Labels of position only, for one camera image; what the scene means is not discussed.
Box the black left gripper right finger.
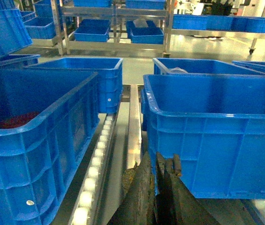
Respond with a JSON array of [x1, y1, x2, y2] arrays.
[[155, 152, 219, 225]]

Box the distant steel shelf rack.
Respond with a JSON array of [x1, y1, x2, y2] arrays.
[[50, 0, 174, 56]]

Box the large blue plastic crate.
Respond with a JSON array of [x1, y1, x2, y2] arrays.
[[142, 74, 265, 199]]

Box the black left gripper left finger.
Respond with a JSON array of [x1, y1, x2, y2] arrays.
[[108, 152, 155, 225]]

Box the blue crate on distant shelf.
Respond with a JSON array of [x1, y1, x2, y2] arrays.
[[126, 20, 164, 45], [74, 19, 110, 42]]

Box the red parts in crate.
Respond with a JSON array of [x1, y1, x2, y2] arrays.
[[0, 112, 39, 129]]

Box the blue crate behind right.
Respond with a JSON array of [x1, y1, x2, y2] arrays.
[[153, 58, 265, 75]]

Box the blue crate behind left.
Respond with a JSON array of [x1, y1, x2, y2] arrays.
[[23, 57, 124, 114]]

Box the white roller conveyor track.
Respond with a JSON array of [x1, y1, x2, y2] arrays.
[[68, 113, 118, 225]]

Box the blue crate with red parts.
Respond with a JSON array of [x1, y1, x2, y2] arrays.
[[0, 69, 99, 225]]

